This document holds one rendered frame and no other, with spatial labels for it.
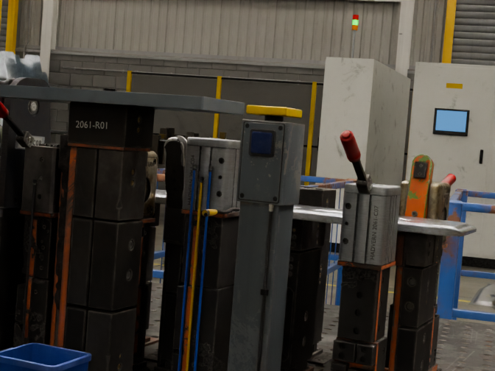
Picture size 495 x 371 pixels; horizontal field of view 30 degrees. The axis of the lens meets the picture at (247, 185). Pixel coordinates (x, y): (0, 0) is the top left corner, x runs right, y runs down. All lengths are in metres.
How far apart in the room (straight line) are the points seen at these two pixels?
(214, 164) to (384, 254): 0.30
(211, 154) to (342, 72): 8.13
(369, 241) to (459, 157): 8.07
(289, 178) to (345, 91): 8.30
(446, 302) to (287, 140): 2.20
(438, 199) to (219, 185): 0.44
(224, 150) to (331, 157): 8.11
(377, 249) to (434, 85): 8.12
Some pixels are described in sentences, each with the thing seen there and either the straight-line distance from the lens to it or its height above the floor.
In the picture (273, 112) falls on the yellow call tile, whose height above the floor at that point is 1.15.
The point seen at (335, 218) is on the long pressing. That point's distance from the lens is 1.50.
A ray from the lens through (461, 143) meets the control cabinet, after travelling 9.42.
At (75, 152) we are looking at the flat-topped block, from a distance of 1.38.
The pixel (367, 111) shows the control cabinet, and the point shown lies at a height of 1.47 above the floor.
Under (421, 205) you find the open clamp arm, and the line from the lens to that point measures 1.68.
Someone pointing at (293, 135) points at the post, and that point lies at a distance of 1.25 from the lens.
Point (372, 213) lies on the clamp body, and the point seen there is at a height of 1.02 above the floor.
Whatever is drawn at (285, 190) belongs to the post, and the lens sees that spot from 1.24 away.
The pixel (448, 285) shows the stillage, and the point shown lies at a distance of 3.37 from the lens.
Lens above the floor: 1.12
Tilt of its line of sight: 3 degrees down
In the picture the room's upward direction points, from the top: 4 degrees clockwise
